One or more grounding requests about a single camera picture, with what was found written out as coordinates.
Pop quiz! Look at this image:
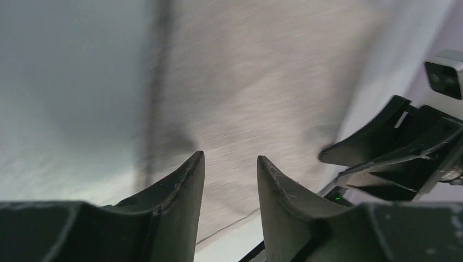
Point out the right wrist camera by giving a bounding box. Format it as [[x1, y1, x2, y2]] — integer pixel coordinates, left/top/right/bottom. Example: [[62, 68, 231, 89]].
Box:
[[424, 49, 462, 100]]

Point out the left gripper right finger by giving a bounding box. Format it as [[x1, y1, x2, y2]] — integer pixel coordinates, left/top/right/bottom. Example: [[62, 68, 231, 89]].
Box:
[[257, 156, 462, 261]]

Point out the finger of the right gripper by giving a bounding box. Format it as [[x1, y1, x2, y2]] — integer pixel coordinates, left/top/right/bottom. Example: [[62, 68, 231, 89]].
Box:
[[336, 119, 462, 201], [318, 95, 411, 167]]

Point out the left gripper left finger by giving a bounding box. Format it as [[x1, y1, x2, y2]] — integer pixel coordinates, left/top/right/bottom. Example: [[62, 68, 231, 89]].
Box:
[[1, 151, 205, 261]]

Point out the grey cloth napkin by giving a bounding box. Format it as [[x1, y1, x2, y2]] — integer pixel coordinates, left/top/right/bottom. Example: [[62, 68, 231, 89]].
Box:
[[137, 1, 393, 248]]

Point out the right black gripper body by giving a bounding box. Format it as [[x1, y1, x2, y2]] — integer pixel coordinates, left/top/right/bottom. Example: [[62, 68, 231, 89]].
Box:
[[396, 105, 462, 184]]

